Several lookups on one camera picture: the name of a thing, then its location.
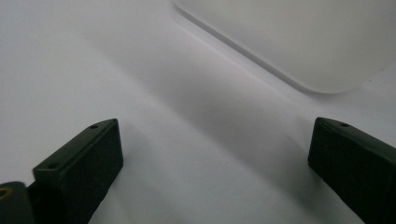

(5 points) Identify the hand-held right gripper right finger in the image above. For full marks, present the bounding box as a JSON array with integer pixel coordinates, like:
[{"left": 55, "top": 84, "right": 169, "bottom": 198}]
[{"left": 307, "top": 117, "right": 396, "bottom": 224}]

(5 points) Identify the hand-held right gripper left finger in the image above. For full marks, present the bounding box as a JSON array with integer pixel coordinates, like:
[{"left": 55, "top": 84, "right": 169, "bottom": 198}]
[{"left": 29, "top": 118, "right": 124, "bottom": 224}]

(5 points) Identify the white plastic tray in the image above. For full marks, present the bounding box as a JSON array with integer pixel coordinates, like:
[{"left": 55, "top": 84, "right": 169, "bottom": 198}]
[{"left": 172, "top": 0, "right": 396, "bottom": 94}]

